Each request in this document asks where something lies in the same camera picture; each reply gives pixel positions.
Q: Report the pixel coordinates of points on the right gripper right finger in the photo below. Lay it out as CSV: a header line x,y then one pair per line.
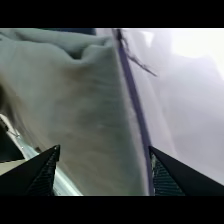
x,y
176,180

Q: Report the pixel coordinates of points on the silver frame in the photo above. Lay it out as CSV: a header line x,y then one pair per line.
x,y
65,186

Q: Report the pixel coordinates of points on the brown T-shirt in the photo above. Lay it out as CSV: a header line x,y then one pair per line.
x,y
76,110

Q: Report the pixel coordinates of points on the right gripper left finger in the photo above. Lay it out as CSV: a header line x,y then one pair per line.
x,y
36,176

